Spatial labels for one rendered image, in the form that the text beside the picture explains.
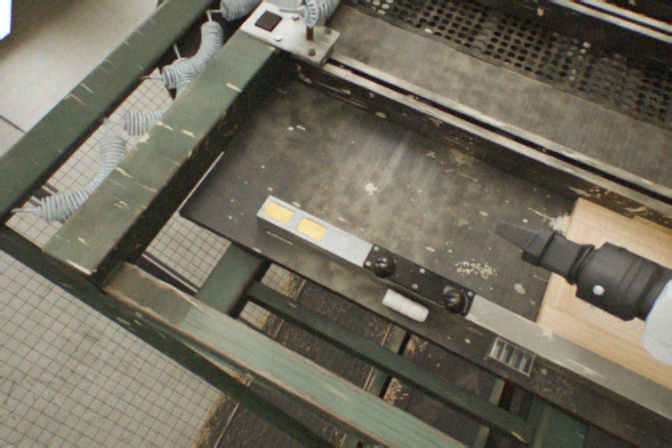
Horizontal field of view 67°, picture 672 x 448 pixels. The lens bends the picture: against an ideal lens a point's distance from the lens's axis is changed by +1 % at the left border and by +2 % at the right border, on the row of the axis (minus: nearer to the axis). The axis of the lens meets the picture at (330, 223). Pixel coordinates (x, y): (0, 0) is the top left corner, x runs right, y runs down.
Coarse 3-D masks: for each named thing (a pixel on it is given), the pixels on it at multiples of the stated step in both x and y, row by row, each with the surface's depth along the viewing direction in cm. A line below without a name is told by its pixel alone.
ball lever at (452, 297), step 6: (450, 288) 86; (444, 294) 86; (450, 294) 76; (456, 294) 75; (462, 294) 76; (444, 300) 76; (450, 300) 75; (456, 300) 75; (462, 300) 75; (444, 306) 76; (450, 306) 75; (456, 306) 75; (462, 306) 75; (450, 312) 76; (456, 312) 75
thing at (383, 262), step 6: (378, 258) 78; (384, 258) 77; (390, 258) 78; (372, 264) 78; (378, 264) 77; (384, 264) 77; (390, 264) 77; (372, 270) 78; (378, 270) 77; (384, 270) 77; (390, 270) 77; (378, 276) 78; (384, 276) 77; (390, 276) 78
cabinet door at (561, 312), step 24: (576, 216) 99; (600, 216) 100; (624, 216) 100; (576, 240) 97; (600, 240) 97; (624, 240) 98; (648, 240) 98; (552, 288) 92; (552, 312) 90; (576, 312) 90; (600, 312) 91; (576, 336) 88; (600, 336) 88; (624, 336) 89; (624, 360) 86; (648, 360) 87
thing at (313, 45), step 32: (256, 32) 106; (288, 32) 106; (320, 32) 107; (320, 64) 107; (352, 64) 108; (352, 96) 109; (384, 96) 105; (416, 96) 106; (416, 128) 108; (448, 128) 103; (480, 128) 102; (512, 128) 102; (480, 160) 107; (512, 160) 102; (544, 160) 99; (576, 160) 100; (576, 192) 101; (608, 192) 97; (640, 192) 99
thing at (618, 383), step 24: (264, 216) 93; (312, 216) 94; (312, 240) 91; (336, 240) 91; (360, 240) 92; (360, 264) 90; (480, 312) 87; (504, 312) 87; (504, 336) 85; (528, 336) 85; (552, 336) 85; (552, 360) 83; (576, 360) 84; (600, 360) 84; (600, 384) 82; (624, 384) 82; (648, 384) 83; (648, 408) 81
